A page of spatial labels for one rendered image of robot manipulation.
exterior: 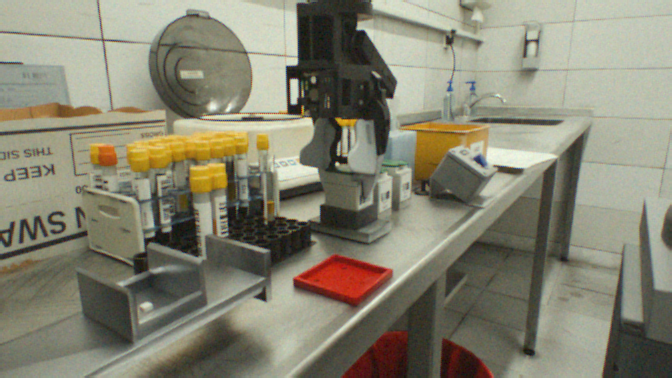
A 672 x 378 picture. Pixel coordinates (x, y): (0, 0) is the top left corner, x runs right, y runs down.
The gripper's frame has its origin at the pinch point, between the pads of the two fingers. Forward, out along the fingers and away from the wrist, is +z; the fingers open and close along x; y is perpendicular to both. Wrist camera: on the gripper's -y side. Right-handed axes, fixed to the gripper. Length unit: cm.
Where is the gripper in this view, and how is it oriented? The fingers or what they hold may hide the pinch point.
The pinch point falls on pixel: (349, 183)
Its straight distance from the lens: 51.7
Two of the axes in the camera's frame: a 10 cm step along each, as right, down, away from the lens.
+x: 8.2, 1.4, -5.5
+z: 0.0, 9.7, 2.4
